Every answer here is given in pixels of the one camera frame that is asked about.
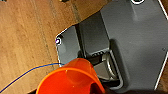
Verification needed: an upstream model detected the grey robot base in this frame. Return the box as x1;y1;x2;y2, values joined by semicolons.
54;0;168;93

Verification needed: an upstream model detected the grey robot torso link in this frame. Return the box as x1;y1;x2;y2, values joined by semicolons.
87;49;125;83

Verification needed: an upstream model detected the thin blue cable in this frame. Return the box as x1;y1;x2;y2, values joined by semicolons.
0;62;68;94

